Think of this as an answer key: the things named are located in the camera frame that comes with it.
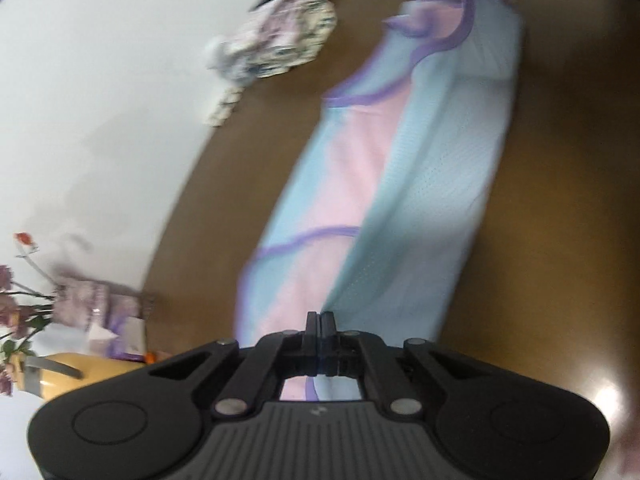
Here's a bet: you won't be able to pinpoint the white plastic desk ornament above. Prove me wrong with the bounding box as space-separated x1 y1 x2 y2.
205 87 243 128

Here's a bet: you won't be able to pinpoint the pink and blue mesh garment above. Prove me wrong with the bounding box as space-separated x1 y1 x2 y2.
235 0 526 403

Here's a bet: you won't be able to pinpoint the purple tissue box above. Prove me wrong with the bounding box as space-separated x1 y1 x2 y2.
85 315 148 361

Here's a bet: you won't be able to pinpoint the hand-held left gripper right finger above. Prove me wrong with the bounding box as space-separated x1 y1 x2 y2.
321 311 493 420

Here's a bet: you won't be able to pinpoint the white round desk fan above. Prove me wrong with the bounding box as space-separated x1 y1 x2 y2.
204 35 236 71

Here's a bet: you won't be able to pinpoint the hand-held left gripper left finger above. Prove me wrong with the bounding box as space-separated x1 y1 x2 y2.
150 311 322 420

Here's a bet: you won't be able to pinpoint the purple mottled vase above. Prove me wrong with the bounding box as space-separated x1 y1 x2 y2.
52 280 146 328

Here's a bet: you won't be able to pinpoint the yellow thermos jug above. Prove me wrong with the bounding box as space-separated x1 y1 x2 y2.
17 352 146 401

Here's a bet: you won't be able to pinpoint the dried pink flowers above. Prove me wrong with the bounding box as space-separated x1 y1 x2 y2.
0 232 56 396

